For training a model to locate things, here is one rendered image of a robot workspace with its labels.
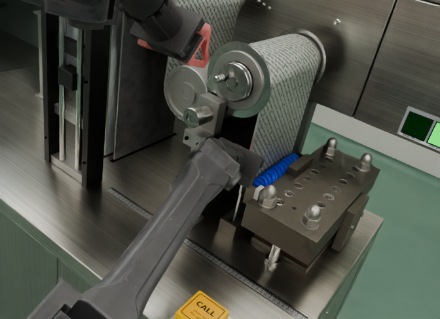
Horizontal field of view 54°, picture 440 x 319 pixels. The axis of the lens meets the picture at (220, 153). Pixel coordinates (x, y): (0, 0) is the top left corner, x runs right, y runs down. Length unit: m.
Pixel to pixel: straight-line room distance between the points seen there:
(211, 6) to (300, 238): 0.54
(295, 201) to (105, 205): 0.43
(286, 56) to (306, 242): 0.37
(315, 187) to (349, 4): 0.42
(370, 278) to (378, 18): 1.68
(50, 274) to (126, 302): 0.67
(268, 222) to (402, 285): 1.74
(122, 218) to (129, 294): 0.57
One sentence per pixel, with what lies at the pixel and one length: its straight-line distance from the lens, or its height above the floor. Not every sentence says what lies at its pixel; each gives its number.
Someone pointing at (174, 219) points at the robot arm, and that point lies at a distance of 0.52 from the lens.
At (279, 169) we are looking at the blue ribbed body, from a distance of 1.00.
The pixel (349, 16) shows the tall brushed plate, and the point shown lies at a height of 1.37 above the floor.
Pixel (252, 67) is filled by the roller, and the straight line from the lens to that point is 0.82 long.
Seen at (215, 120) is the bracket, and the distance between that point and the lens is 0.86.
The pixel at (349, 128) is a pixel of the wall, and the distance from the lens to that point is 3.72.
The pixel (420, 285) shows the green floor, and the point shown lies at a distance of 2.62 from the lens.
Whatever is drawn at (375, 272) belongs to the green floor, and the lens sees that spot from 2.54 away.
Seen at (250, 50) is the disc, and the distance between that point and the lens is 0.82.
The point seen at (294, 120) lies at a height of 1.13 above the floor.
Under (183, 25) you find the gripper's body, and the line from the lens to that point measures 0.64.
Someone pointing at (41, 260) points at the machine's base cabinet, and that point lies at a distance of 1.10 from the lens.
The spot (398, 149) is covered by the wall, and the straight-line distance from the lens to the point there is 3.65.
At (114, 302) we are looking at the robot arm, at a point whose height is 1.21.
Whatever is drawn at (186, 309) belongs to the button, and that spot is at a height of 0.92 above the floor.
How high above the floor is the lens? 1.54
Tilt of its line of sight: 30 degrees down
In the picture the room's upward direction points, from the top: 12 degrees clockwise
